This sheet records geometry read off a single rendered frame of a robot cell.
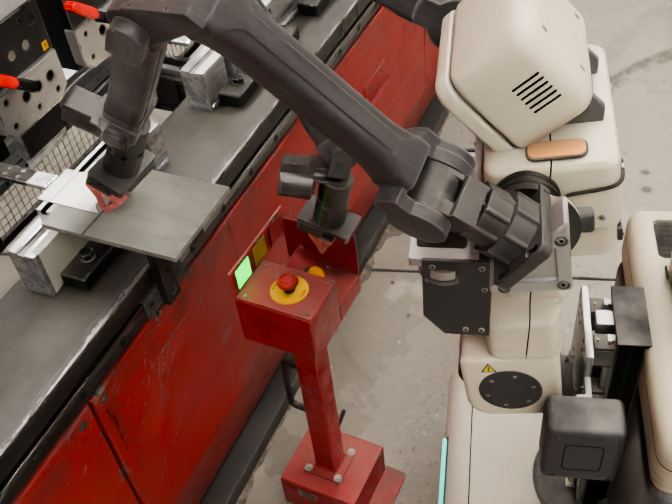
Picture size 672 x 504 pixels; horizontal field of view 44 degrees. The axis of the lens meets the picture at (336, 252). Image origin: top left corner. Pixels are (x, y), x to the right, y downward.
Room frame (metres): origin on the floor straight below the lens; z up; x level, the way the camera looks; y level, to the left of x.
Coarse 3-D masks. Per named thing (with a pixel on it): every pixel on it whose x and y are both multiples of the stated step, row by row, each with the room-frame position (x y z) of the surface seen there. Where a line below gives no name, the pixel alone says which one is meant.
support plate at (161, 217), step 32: (128, 192) 1.13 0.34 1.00; (160, 192) 1.11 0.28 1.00; (192, 192) 1.10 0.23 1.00; (224, 192) 1.09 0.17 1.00; (64, 224) 1.06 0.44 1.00; (96, 224) 1.05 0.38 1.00; (128, 224) 1.04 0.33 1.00; (160, 224) 1.03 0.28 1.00; (192, 224) 1.02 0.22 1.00; (160, 256) 0.96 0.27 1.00
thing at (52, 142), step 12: (60, 108) 1.20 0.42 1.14; (48, 120) 1.17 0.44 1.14; (60, 120) 1.19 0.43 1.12; (36, 132) 1.14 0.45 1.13; (48, 132) 1.16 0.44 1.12; (60, 132) 1.19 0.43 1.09; (24, 144) 1.11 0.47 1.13; (36, 144) 1.13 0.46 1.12; (48, 144) 1.16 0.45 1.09; (24, 156) 1.12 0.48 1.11; (36, 156) 1.13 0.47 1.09
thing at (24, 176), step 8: (0, 144) 1.29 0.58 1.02; (0, 152) 1.29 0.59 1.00; (8, 152) 1.30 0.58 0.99; (0, 160) 1.28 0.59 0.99; (0, 168) 1.24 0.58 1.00; (8, 168) 1.23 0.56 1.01; (16, 168) 1.23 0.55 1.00; (24, 168) 1.23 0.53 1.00; (0, 176) 1.21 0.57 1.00; (8, 176) 1.21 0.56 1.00; (16, 176) 1.20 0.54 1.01; (24, 176) 1.20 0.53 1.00; (32, 176) 1.20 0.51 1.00; (40, 176) 1.20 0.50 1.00; (48, 176) 1.19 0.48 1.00; (56, 176) 1.19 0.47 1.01; (24, 184) 1.19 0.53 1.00; (32, 184) 1.18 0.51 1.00; (40, 184) 1.17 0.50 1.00; (48, 184) 1.17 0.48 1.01
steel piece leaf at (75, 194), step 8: (80, 176) 1.19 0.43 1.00; (72, 184) 1.17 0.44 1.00; (80, 184) 1.16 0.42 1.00; (64, 192) 1.15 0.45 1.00; (72, 192) 1.14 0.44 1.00; (80, 192) 1.14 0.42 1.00; (88, 192) 1.14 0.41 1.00; (56, 200) 1.13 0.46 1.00; (64, 200) 1.12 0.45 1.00; (72, 200) 1.12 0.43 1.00; (80, 200) 1.12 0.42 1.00; (88, 200) 1.12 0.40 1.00; (96, 200) 1.11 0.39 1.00; (104, 200) 1.10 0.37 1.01; (80, 208) 1.10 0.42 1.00; (88, 208) 1.09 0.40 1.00; (96, 208) 1.08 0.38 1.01
